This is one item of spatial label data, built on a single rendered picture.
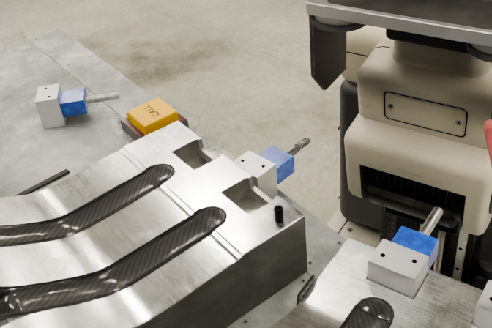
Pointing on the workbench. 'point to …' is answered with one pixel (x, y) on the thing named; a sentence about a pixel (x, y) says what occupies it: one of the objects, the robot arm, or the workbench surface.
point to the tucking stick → (44, 182)
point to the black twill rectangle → (305, 289)
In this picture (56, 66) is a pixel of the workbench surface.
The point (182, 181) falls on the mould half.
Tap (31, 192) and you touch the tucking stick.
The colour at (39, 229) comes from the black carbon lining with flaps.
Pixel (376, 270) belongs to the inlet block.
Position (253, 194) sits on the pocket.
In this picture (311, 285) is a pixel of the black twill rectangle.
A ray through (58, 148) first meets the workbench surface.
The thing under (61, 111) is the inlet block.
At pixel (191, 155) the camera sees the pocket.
